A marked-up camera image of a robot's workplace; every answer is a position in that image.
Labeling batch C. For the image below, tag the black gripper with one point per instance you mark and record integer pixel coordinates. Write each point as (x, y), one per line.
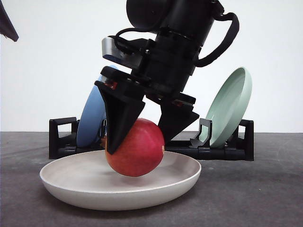
(6, 26)
(167, 63)

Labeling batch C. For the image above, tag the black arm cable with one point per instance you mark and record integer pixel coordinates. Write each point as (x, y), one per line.
(211, 58)

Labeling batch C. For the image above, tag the green plate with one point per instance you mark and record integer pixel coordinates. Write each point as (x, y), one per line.
(228, 107)

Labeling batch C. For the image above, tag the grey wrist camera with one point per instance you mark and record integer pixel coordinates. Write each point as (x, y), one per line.
(112, 52)

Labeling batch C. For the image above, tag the red pomegranate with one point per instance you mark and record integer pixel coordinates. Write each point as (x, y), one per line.
(141, 152)

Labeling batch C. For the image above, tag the black dish rack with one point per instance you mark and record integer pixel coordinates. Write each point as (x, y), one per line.
(63, 137)

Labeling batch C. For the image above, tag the white plate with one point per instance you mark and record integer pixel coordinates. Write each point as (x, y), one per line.
(88, 180)

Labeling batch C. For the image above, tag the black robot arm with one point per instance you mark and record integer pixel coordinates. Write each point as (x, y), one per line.
(178, 30)

